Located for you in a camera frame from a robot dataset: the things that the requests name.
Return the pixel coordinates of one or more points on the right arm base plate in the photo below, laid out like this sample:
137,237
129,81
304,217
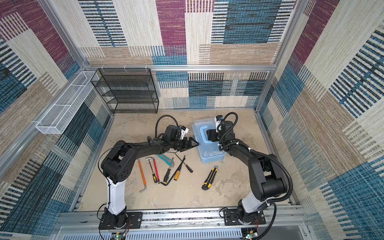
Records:
234,217

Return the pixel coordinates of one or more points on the wooden handled screwdriver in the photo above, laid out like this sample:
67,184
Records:
177,173

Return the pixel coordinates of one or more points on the teal utility knife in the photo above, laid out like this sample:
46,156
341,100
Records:
167,160

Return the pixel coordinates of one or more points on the orange hex key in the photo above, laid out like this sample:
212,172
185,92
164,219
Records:
143,177

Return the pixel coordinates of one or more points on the white wire mesh basket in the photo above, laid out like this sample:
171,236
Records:
59,116

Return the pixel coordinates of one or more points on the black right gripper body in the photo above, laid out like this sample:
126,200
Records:
214,137

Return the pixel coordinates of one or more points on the black yellow phillips screwdriver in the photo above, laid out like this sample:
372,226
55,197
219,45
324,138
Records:
167,175

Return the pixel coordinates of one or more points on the black yellow utility knife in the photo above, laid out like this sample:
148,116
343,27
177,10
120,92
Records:
208,182

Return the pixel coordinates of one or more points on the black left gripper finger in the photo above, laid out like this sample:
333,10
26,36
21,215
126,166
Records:
193,142
188,147

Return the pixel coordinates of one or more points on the black wire mesh shelf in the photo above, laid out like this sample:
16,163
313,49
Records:
127,90

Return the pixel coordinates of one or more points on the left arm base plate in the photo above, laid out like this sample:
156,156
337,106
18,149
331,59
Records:
123,221

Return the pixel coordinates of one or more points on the black hex key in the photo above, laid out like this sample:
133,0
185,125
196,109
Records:
171,178

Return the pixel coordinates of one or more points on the light blue plastic toolbox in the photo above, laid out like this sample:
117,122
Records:
208,150

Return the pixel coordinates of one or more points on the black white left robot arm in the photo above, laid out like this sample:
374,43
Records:
117,166

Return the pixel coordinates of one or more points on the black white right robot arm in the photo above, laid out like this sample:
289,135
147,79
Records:
270,181

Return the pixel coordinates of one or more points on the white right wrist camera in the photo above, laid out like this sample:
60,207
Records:
218,120

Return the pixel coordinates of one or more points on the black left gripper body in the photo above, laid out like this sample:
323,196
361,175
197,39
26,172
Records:
181,144

